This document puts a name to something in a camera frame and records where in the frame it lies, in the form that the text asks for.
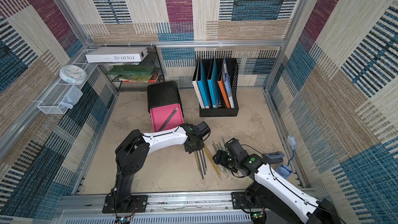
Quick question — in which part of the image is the pink top drawer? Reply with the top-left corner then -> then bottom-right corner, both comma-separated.
150,103 -> 184,132

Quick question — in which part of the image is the black drawer cabinet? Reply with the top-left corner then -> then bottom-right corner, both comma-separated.
147,81 -> 182,113

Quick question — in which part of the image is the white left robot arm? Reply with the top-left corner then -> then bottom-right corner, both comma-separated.
102,121 -> 211,214

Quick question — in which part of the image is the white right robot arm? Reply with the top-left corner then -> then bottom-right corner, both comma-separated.
212,138 -> 344,224

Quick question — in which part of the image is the teal folder left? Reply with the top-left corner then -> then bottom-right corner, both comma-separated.
195,59 -> 212,109

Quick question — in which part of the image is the teal folder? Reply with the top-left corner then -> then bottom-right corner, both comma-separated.
207,58 -> 220,108
195,59 -> 212,109

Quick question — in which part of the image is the white binder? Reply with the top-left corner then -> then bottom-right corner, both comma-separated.
192,60 -> 205,109

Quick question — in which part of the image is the teal folder right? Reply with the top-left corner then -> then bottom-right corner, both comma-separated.
207,58 -> 220,108

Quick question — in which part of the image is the orange folder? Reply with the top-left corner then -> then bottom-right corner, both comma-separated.
218,70 -> 231,108

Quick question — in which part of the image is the red book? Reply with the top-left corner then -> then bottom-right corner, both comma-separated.
119,74 -> 158,83

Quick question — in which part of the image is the black mesh file holder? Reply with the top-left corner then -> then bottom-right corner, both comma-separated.
192,58 -> 239,117

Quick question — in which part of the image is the green book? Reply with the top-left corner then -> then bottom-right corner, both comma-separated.
107,65 -> 155,76

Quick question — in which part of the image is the white folio box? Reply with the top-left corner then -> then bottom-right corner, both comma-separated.
86,47 -> 148,63

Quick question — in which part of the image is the light blue cloth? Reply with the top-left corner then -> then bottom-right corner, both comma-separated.
59,86 -> 83,110

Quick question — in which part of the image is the white round clock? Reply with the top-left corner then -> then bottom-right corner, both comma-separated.
59,65 -> 88,86

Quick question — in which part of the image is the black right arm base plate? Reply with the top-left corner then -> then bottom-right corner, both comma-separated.
231,191 -> 263,210

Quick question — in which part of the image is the black mesh wire shelf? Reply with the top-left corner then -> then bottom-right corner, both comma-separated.
98,46 -> 165,94

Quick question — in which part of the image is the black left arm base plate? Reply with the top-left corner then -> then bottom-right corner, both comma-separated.
102,194 -> 148,214

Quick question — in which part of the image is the white wire basket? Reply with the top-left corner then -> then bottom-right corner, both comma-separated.
37,62 -> 96,115

